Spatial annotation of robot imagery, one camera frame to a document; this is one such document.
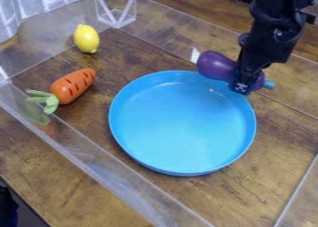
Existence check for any clear acrylic corner bracket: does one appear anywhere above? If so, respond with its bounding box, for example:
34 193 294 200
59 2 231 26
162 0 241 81
95 0 136 29

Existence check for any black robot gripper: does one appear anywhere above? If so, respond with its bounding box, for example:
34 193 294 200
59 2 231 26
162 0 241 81
229 4 306 96

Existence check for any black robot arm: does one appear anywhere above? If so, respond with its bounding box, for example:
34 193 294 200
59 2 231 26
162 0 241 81
230 0 314 95

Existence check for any purple toy eggplant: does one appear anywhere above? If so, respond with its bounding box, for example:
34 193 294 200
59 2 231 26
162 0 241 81
197 50 275 89

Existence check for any clear acrylic front barrier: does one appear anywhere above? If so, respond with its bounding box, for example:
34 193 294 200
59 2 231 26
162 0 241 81
0 78 215 227

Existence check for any orange toy carrot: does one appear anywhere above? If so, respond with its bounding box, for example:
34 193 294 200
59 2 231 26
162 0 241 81
27 68 98 114

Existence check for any yellow toy lemon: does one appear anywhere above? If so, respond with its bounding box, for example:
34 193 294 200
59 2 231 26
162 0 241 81
74 24 99 54

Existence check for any blue round tray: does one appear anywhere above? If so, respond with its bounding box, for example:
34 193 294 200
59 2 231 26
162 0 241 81
108 71 257 177

